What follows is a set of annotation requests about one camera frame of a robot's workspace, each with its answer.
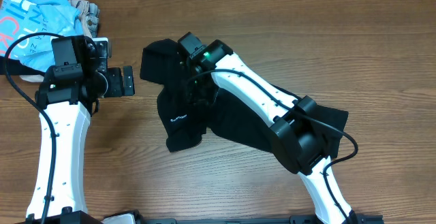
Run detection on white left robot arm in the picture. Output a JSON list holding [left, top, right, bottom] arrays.
[[25, 36, 135, 223]]

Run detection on black garment in pile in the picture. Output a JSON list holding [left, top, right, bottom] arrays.
[[7, 59, 45, 76]]

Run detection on denim jeans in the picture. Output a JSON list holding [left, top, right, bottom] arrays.
[[85, 3, 100, 37]]

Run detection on black t-shirt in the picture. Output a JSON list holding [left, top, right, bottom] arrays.
[[140, 38, 349, 159]]

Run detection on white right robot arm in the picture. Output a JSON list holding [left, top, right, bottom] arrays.
[[177, 33, 358, 223]]

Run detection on beige garment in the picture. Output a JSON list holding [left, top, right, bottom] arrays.
[[20, 0, 91, 82]]

